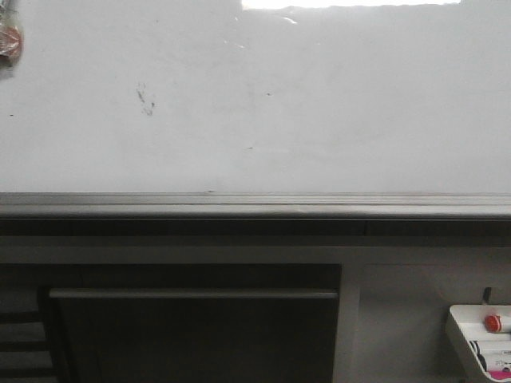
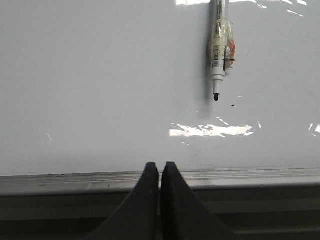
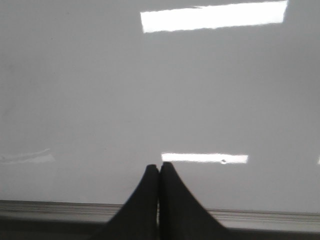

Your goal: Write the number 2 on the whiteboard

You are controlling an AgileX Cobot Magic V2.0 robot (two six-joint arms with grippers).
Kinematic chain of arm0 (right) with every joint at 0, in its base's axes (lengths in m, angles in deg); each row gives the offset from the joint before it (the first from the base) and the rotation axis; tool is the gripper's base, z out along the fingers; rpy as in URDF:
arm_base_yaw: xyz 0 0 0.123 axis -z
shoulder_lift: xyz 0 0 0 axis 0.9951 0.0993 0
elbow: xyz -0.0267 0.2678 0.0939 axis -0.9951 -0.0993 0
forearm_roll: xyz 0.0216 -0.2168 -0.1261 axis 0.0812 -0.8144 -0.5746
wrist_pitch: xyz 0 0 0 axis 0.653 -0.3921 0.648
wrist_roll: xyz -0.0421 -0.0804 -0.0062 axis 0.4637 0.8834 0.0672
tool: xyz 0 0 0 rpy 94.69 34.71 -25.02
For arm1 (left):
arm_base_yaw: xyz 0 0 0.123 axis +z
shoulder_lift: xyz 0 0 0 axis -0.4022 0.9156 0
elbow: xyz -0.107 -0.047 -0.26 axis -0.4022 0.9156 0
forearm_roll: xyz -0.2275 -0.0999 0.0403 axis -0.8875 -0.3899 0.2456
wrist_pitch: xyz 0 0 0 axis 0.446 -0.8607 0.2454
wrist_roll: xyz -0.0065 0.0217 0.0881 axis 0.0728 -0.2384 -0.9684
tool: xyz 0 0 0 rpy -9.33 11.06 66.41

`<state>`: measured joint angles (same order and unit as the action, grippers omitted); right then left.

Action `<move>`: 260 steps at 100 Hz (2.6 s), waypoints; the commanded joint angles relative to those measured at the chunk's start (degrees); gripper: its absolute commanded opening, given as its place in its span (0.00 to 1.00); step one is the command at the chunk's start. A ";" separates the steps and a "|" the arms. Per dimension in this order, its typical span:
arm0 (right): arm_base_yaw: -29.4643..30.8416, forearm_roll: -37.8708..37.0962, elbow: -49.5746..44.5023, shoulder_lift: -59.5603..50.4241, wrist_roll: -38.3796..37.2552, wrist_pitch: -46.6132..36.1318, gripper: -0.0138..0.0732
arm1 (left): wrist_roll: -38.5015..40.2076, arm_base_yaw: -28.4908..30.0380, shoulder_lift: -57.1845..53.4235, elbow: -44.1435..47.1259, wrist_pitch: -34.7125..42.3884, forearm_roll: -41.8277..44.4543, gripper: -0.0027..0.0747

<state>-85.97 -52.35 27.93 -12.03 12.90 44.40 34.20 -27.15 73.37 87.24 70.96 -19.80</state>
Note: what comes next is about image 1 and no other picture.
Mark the white whiteboard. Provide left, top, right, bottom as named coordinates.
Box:
left=1, top=1, right=510, bottom=194

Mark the dark cabinet panel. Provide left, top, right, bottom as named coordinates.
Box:
left=47, top=264, right=341, bottom=382

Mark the grey aluminium marker tray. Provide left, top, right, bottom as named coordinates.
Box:
left=1, top=191, right=510, bottom=220

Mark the white marker holder box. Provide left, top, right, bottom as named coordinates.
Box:
left=446, top=305, right=510, bottom=382

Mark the black capped marker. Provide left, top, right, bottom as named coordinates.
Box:
left=469, top=341, right=510, bottom=372

